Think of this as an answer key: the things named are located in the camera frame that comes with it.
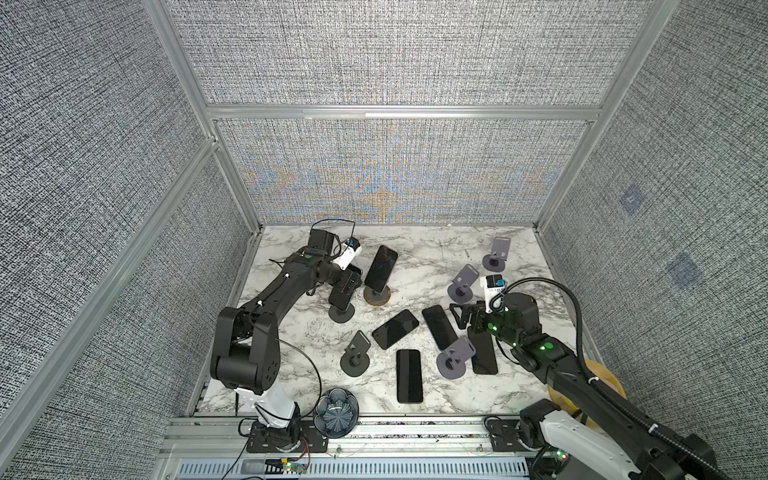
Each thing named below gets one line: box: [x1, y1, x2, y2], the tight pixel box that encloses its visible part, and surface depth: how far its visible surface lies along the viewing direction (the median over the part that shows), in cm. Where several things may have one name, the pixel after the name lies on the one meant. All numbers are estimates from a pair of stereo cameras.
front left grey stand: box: [340, 330, 371, 377], surface depth 83 cm
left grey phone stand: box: [328, 303, 355, 323], surface depth 96 cm
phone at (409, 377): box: [396, 349, 423, 404], surface depth 85 cm
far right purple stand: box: [482, 236, 511, 272], surface depth 106 cm
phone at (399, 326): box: [371, 309, 420, 350], surface depth 96 cm
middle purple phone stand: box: [447, 264, 479, 304], surface depth 97 cm
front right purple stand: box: [436, 336, 477, 380], surface depth 85 cm
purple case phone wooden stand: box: [364, 245, 398, 293], surface depth 94 cm
